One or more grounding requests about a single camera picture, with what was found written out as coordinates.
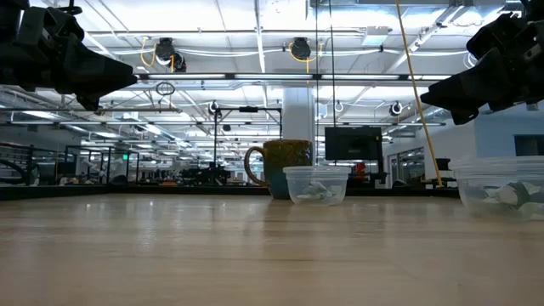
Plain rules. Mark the black aluminium table frame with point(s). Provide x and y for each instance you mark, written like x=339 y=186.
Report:
x=127 y=190

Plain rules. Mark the background black workstation frame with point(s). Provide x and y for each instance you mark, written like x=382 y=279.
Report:
x=107 y=163

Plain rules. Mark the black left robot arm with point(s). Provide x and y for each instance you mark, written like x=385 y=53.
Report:
x=10 y=15

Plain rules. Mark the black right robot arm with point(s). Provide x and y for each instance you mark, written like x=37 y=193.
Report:
x=536 y=6

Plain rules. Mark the long ceiling light fixture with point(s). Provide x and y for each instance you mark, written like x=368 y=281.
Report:
x=187 y=76

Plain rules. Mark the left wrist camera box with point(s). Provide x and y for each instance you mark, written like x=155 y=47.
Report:
x=36 y=25

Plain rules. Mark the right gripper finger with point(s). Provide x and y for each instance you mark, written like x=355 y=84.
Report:
x=463 y=91
x=463 y=117

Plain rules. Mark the black monitor on stand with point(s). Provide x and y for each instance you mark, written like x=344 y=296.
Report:
x=353 y=144

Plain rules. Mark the clear plastic bowl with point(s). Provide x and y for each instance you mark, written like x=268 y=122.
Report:
x=467 y=178
x=291 y=187

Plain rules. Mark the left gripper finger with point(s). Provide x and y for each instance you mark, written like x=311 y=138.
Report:
x=89 y=103
x=98 y=74

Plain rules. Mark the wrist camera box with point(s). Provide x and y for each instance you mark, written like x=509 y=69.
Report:
x=36 y=25
x=489 y=38

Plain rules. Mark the black background rig frame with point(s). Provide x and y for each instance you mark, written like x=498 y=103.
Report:
x=248 y=109

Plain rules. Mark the brown green ceramic mug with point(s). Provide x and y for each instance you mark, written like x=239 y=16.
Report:
x=280 y=155

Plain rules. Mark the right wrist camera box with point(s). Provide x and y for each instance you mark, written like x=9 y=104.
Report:
x=489 y=38

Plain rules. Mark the small black ceiling reel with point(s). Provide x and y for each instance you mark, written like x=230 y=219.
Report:
x=213 y=107
x=396 y=108

